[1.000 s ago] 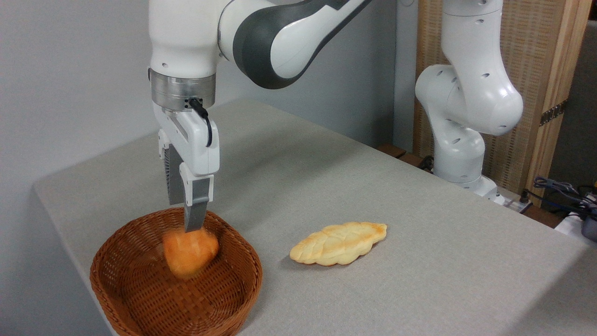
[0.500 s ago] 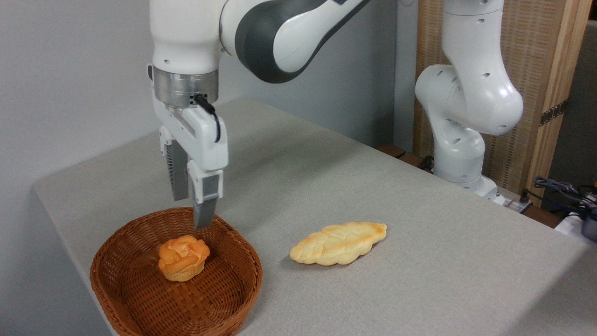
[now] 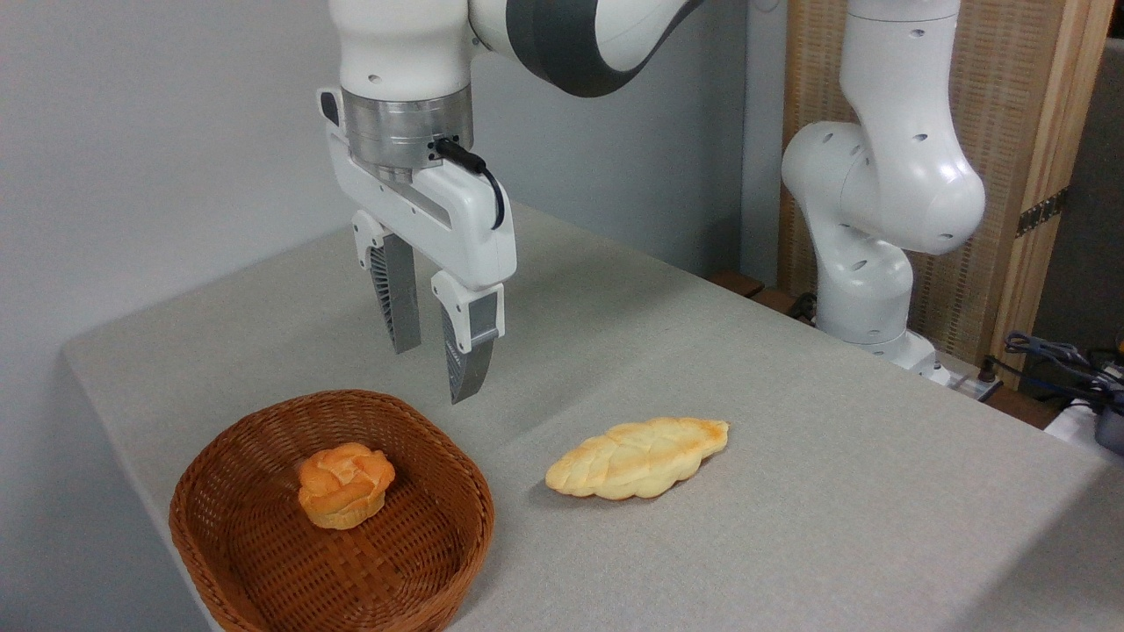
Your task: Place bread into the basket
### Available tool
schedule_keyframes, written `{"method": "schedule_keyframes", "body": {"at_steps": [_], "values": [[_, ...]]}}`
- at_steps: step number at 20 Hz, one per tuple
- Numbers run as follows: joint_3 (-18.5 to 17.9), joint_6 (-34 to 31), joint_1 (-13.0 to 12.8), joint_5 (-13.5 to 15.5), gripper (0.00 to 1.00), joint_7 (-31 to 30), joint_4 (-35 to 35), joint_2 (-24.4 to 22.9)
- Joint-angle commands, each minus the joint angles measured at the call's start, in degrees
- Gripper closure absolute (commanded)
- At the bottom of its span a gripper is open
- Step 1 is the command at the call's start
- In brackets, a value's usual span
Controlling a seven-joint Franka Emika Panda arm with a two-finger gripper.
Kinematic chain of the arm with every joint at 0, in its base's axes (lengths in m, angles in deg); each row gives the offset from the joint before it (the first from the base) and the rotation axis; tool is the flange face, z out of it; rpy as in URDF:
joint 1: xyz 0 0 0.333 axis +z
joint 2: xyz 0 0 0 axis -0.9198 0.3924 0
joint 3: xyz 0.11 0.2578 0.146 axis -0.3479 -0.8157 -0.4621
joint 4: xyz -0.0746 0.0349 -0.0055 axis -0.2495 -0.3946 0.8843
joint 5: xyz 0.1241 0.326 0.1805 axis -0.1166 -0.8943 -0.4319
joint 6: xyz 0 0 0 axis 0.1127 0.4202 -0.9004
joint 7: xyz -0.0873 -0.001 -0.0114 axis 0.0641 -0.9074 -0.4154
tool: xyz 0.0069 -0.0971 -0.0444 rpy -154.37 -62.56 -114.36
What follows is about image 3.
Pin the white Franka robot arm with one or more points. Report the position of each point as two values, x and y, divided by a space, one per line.
896 175

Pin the wooden woven screen panel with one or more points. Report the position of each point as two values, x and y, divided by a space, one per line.
1001 88

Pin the black metal hinge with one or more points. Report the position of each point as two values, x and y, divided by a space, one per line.
1043 212

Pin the long braided pale bread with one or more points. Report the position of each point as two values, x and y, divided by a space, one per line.
637 456

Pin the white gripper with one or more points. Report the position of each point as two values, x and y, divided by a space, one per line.
448 219

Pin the brown wicker basket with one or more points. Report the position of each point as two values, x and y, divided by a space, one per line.
263 544

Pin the small round orange bread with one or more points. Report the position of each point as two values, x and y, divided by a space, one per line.
344 487

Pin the brown wooden ledge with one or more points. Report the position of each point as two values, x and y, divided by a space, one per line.
746 288

